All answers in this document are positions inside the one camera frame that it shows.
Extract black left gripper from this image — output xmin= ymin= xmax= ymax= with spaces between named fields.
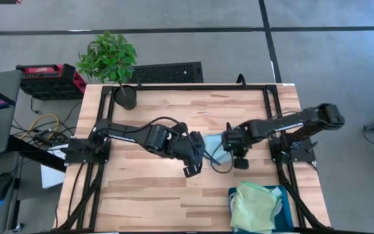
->
xmin=170 ymin=129 xmax=222 ymax=167

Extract light blue cloth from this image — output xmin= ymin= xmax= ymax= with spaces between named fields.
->
xmin=203 ymin=133 xmax=234 ymax=165

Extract green microfiber towel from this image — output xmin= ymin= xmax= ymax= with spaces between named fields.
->
xmin=229 ymin=181 xmax=284 ymax=234

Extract white waffle microfiber towel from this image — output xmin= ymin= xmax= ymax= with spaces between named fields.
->
xmin=269 ymin=186 xmax=284 ymax=216

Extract blue plastic bin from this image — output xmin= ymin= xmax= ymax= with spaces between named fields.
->
xmin=228 ymin=185 xmax=295 ymax=233

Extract black perforated metal case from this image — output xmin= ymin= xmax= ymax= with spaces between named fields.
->
xmin=129 ymin=61 xmax=205 ymax=85

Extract black plant pot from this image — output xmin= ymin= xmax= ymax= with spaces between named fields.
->
xmin=113 ymin=84 xmax=138 ymax=111

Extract green leafy small tree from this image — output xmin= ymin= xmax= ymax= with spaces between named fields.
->
xmin=76 ymin=30 xmax=138 ymax=98

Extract white paper sheets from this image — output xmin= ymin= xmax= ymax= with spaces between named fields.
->
xmin=40 ymin=144 xmax=66 ymax=190

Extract red and black tool case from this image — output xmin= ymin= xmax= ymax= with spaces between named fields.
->
xmin=15 ymin=62 xmax=88 ymax=101

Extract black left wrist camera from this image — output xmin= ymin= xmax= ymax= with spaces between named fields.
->
xmin=182 ymin=162 xmax=204 ymax=179

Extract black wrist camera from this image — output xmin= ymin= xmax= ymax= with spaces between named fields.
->
xmin=234 ymin=157 xmax=250 ymax=170
xmin=182 ymin=162 xmax=204 ymax=179

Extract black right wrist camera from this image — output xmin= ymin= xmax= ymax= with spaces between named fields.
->
xmin=234 ymin=157 xmax=250 ymax=170

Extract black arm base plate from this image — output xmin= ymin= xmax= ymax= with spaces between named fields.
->
xmin=269 ymin=135 xmax=318 ymax=164
xmin=64 ymin=138 xmax=112 ymax=164

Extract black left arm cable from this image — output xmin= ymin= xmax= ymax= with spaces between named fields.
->
xmin=108 ymin=116 xmax=190 ymax=135

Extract yellow cable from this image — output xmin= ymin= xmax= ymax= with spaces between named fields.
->
xmin=27 ymin=113 xmax=60 ymax=141

